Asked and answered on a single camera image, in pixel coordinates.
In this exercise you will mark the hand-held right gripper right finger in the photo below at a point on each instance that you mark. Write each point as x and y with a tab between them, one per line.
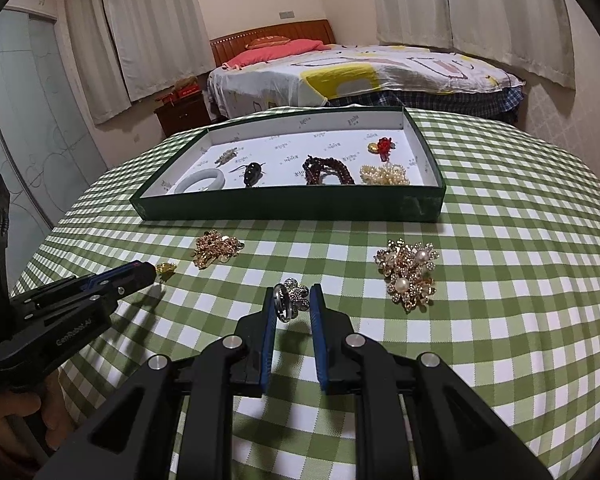
317	330

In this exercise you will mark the person's left hand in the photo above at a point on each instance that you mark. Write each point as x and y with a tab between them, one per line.
56	402

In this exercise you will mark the white jade bangle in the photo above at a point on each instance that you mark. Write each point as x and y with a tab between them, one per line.
200	182

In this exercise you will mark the dark wooden nightstand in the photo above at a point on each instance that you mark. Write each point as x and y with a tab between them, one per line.
185	117

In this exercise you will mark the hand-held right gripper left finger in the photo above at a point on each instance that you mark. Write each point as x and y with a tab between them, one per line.
267	330

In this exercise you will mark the brown plush toy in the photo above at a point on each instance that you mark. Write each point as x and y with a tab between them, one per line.
185	82

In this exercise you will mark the pink pillow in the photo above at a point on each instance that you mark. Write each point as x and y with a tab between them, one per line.
280	51

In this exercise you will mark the gold pearl flower brooch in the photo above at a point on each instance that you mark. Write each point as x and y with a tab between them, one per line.
409	275

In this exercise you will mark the red and gold charm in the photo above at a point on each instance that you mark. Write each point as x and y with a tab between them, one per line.
382	146

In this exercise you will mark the white curtain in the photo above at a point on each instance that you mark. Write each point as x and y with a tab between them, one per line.
92	60
510	20
155	30
410	5

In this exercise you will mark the small gold ornament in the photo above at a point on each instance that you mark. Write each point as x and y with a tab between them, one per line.
166	270

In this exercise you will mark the blue plaid bed blanket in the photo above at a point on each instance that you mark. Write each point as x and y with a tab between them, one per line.
455	102

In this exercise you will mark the red flat box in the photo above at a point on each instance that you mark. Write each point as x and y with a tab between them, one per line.
182	94

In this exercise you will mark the small silver gold brooch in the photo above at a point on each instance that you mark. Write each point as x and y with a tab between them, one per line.
226	156

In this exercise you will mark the gold cluster brooch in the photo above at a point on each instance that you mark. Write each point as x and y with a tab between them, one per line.
215	248

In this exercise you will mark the red embroidered cushion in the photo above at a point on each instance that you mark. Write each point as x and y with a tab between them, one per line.
267	41

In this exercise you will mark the wooden headboard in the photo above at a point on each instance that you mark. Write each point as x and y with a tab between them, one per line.
280	30

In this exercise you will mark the green shallow box tray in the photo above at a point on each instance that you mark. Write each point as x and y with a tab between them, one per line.
290	207

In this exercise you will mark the frosted glass wardrobe door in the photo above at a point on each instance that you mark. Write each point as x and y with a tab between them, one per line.
25	125

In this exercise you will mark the bed with patterned sheet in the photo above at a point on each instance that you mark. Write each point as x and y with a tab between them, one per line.
405	67

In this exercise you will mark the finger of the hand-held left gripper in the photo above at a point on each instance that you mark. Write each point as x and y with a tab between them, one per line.
135	274

